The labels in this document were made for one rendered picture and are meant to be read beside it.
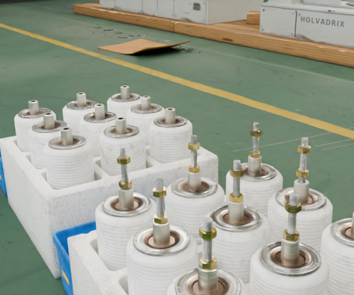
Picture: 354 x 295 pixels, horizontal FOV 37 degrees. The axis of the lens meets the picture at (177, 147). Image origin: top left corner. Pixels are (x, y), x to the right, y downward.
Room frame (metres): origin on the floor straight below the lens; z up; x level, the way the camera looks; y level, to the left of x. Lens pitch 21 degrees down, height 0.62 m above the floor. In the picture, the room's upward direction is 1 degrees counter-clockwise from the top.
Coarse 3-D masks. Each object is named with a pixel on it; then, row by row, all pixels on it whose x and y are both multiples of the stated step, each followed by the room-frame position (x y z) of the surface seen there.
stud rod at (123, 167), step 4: (124, 148) 0.71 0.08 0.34; (120, 152) 0.71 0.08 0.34; (124, 152) 0.71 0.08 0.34; (120, 156) 0.71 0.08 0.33; (124, 156) 0.70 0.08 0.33; (124, 164) 0.71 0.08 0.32; (124, 168) 0.71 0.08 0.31; (124, 172) 0.71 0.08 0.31; (124, 176) 0.70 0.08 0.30; (124, 180) 0.71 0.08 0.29; (124, 188) 0.71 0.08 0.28
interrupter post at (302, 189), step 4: (296, 180) 0.72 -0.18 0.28; (296, 184) 0.71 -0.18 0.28; (300, 184) 0.70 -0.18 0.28; (304, 184) 0.70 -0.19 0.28; (308, 184) 0.71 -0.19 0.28; (296, 188) 0.71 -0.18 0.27; (300, 188) 0.70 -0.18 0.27; (304, 188) 0.70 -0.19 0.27; (308, 188) 0.71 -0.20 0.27; (296, 192) 0.71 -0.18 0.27; (300, 192) 0.70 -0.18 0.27; (304, 192) 0.70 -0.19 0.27; (308, 192) 0.71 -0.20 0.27; (300, 196) 0.70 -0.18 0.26; (304, 196) 0.70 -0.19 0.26; (300, 200) 0.70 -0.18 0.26; (304, 200) 0.70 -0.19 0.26
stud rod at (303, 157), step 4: (304, 140) 0.71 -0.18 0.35; (304, 144) 0.71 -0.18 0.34; (300, 156) 0.71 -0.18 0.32; (304, 156) 0.71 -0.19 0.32; (300, 160) 0.71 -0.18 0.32; (304, 160) 0.71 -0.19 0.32; (300, 164) 0.71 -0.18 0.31; (304, 164) 0.71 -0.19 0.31; (300, 168) 0.71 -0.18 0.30; (304, 168) 0.71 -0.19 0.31; (300, 180) 0.71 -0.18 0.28; (304, 180) 0.71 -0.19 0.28
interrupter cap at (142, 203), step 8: (104, 200) 0.72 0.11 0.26; (112, 200) 0.72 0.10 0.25; (136, 200) 0.72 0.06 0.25; (144, 200) 0.72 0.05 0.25; (104, 208) 0.69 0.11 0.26; (112, 208) 0.69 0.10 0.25; (120, 208) 0.70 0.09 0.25; (128, 208) 0.70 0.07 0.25; (136, 208) 0.69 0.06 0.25; (144, 208) 0.69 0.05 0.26; (120, 216) 0.67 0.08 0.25; (128, 216) 0.67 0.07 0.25
